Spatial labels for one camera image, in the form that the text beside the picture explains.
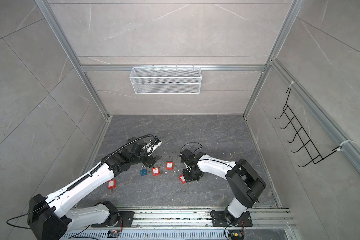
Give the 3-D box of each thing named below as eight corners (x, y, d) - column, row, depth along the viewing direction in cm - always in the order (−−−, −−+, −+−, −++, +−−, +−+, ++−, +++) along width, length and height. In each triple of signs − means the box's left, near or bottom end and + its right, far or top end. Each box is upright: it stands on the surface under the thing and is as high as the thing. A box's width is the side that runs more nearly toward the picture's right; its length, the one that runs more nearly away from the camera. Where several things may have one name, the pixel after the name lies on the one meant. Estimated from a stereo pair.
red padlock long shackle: (166, 170, 92) (165, 168, 90) (167, 158, 98) (166, 156, 96) (173, 170, 92) (172, 168, 90) (173, 158, 98) (173, 156, 96)
